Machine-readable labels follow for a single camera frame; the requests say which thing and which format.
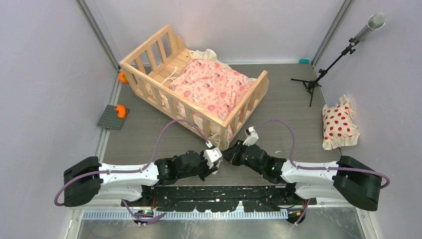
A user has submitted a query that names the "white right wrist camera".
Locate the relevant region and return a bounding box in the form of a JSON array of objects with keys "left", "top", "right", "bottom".
[{"left": 243, "top": 126, "right": 259, "bottom": 146}]

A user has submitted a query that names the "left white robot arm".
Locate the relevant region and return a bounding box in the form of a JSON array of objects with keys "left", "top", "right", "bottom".
[{"left": 54, "top": 148, "right": 223, "bottom": 207}]

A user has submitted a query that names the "small teal block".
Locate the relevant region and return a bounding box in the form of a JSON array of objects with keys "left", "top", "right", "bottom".
[{"left": 299, "top": 59, "right": 310, "bottom": 64}]

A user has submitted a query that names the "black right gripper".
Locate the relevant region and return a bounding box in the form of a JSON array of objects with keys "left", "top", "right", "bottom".
[{"left": 220, "top": 138, "right": 265, "bottom": 174}]

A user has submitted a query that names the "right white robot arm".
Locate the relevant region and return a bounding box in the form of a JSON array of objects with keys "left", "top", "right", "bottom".
[{"left": 222, "top": 140, "right": 382, "bottom": 212}]

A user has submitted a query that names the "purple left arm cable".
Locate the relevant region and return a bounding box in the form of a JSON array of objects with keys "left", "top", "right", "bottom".
[{"left": 54, "top": 119, "right": 211, "bottom": 226}]

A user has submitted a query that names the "white strawberry print pillow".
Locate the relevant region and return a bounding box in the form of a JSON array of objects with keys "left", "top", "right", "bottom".
[{"left": 322, "top": 95, "right": 360, "bottom": 150}]

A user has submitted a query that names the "microphone on black stand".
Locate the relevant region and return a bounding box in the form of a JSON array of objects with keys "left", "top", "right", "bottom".
[{"left": 291, "top": 13, "right": 387, "bottom": 107}]

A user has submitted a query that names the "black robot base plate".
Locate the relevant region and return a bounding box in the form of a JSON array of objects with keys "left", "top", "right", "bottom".
[{"left": 127, "top": 185, "right": 306, "bottom": 213}]

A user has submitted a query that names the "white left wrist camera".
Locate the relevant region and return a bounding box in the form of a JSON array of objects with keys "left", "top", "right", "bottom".
[{"left": 204, "top": 147, "right": 223, "bottom": 170}]

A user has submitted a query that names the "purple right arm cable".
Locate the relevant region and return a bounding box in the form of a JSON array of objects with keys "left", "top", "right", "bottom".
[{"left": 253, "top": 119, "right": 391, "bottom": 226}]

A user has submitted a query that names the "orange and green toy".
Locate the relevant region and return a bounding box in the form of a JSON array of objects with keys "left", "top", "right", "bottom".
[{"left": 118, "top": 71, "right": 128, "bottom": 84}]

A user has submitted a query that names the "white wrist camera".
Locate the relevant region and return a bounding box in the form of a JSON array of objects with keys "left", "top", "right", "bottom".
[
  {"left": 243, "top": 126, "right": 259, "bottom": 146},
  {"left": 204, "top": 147, "right": 223, "bottom": 170}
]

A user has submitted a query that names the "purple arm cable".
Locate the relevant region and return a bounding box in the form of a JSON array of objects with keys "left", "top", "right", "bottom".
[
  {"left": 253, "top": 119, "right": 391, "bottom": 226},
  {"left": 54, "top": 119, "right": 211, "bottom": 226}
]

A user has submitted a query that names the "orange arch toy block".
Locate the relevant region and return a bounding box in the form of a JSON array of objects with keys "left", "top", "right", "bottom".
[{"left": 114, "top": 104, "right": 127, "bottom": 119}]

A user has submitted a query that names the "pink unicorn print cushion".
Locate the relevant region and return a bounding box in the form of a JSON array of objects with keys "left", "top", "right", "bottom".
[{"left": 159, "top": 49, "right": 256, "bottom": 121}]

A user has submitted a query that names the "grey building block plate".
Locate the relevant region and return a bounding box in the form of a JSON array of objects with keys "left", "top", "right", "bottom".
[{"left": 97, "top": 105, "right": 130, "bottom": 130}]

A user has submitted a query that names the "wooden slatted pet bed frame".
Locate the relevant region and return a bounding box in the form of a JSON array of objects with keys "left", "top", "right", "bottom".
[{"left": 119, "top": 24, "right": 269, "bottom": 149}]

